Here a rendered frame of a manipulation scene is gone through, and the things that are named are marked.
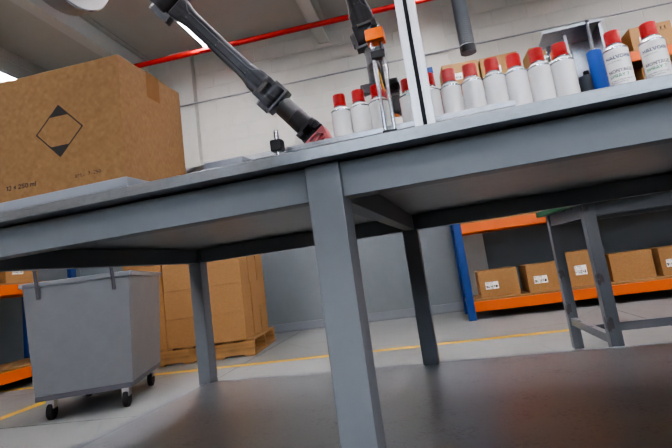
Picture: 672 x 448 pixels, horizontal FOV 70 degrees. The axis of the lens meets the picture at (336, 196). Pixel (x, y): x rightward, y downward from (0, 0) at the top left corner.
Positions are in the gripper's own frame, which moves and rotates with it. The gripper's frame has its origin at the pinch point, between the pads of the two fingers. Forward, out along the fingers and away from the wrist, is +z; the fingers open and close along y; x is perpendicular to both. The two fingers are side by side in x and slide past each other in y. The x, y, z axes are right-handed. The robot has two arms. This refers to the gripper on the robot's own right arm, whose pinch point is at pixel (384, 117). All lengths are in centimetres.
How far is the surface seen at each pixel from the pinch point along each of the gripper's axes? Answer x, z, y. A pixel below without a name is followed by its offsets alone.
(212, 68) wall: -410, -238, 261
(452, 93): 8.6, 0.3, -18.2
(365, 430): 50, 63, 4
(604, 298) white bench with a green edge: -104, 66, -68
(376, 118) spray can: 9.1, 2.7, 1.1
